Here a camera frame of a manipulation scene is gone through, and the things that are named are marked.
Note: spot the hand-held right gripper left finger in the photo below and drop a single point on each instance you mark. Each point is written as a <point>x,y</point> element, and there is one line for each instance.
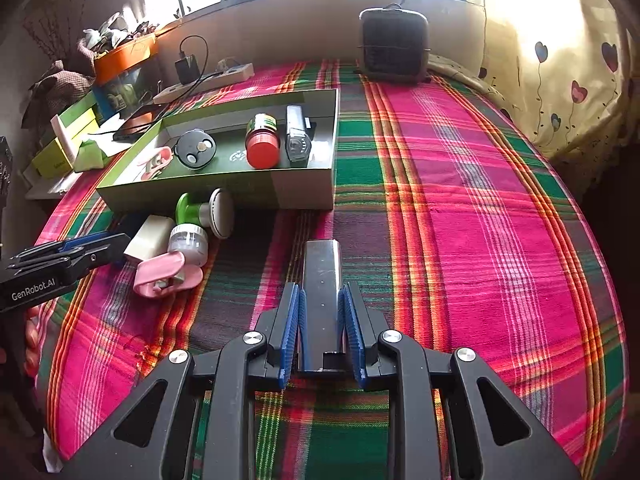
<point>290,335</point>

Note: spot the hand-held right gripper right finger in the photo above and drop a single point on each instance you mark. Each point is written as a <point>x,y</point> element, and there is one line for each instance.
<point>350,340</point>

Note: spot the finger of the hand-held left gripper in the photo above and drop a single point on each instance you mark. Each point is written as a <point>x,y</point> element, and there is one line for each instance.
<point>85,242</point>
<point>95,259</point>

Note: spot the white charger block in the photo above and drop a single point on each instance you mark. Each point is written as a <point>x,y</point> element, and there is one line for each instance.
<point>147,235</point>

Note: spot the silver metal bar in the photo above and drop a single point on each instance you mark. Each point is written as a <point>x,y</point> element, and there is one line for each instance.
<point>322,285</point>

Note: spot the pink plastic clip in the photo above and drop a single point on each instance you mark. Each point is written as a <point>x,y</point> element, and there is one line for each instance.
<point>165,275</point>
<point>155,162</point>

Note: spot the small clear bottle white cap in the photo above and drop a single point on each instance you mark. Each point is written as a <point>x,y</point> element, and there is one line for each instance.
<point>187,245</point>

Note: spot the green cardboard box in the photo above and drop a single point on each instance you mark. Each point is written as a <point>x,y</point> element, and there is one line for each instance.
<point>250,190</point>

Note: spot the red cap bottle green label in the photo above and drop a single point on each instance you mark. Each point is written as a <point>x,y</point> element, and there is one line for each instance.
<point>261,142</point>

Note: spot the black grey handheld device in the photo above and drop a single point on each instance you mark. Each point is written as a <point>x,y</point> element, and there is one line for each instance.
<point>297,135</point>

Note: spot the person's left hand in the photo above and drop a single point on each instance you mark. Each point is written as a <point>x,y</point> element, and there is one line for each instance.
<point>32,345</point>

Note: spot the yellow-green carton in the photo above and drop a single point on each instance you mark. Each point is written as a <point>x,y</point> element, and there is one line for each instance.
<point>47,162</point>
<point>80,115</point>

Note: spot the green cloth pouch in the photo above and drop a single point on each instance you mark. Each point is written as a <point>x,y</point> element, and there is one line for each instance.
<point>92,152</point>

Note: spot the white tube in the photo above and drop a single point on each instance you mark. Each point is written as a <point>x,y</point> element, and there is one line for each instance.
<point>65,140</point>

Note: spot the white paper sheet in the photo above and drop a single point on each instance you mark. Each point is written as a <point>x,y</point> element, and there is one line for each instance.
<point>105,140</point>

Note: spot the green white knob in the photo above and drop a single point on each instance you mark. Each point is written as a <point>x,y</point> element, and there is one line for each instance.
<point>205,212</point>

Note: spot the black smartphone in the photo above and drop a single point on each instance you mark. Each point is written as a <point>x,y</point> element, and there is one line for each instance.
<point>137,122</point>

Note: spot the clear plastic bin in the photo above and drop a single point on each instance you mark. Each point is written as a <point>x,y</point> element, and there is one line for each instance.
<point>122,92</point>

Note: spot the pink green plaid blanket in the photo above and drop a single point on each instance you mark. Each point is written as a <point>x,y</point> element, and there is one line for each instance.
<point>450,210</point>

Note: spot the brown cloth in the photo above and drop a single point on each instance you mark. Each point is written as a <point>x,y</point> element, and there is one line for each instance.
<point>60,80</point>

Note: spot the orange plastic tray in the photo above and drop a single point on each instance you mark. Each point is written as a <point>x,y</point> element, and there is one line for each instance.
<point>125,62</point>

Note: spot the black charger adapter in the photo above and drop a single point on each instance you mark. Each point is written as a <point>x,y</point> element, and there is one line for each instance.
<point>186,67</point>

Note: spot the pale cloth bundle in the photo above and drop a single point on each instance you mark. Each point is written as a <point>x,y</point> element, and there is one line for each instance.
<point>112,30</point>

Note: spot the white plug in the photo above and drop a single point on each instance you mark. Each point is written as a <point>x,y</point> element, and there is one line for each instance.
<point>225,65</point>

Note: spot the white power strip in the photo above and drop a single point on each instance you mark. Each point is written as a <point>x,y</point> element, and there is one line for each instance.
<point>235,72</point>

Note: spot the cream curtain with hearts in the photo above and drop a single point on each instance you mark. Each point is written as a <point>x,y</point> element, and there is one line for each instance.
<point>565,60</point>

